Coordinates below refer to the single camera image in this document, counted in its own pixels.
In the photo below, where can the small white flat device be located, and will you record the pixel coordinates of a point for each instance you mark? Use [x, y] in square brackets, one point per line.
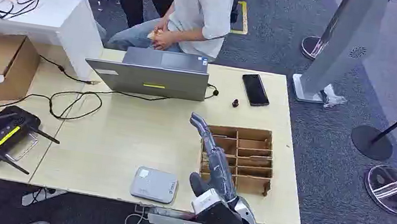
[154, 185]

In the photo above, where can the white power strip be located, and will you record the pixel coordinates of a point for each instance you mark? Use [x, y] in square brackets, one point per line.
[39, 197]

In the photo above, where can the crumpled clear plastic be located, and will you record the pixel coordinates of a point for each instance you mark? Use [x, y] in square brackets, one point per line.
[332, 99]

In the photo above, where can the grey kiosk stand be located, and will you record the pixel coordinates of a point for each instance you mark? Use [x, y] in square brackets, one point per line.
[348, 39]

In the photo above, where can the wooden card box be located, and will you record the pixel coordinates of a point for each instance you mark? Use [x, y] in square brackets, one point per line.
[253, 165]

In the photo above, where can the grey laptop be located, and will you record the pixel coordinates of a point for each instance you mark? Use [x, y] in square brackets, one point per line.
[157, 76]

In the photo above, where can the black-framed glasses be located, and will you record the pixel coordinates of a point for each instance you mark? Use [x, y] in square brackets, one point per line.
[8, 6]

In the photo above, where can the black smartphone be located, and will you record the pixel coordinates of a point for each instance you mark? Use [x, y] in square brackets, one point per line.
[256, 90]

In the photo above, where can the seated person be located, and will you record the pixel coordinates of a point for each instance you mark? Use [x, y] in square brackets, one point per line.
[201, 6]

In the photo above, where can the white cabinet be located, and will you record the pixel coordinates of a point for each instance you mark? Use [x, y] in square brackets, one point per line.
[60, 18]

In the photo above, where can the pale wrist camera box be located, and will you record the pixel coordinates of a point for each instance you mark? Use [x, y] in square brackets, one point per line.
[207, 203]

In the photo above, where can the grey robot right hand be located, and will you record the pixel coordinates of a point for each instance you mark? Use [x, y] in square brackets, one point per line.
[217, 168]

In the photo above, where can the small dark knob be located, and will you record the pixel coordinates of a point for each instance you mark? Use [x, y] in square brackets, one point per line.
[235, 103]

